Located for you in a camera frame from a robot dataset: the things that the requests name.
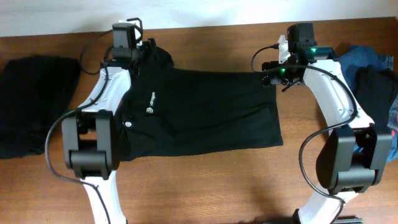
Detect black t-shirt with logo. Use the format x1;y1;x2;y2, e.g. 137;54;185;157
115;48;283;161

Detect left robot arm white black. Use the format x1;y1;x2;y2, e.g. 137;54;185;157
61;17;155;223

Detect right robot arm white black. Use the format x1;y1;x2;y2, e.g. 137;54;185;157
261;23;392;224

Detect blue denim jeans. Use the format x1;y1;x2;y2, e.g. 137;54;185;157
340;45;397;163

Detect dark garment on jeans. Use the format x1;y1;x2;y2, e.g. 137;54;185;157
354;66;397;130

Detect folded black garment left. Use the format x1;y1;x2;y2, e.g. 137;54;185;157
1;55;80;159

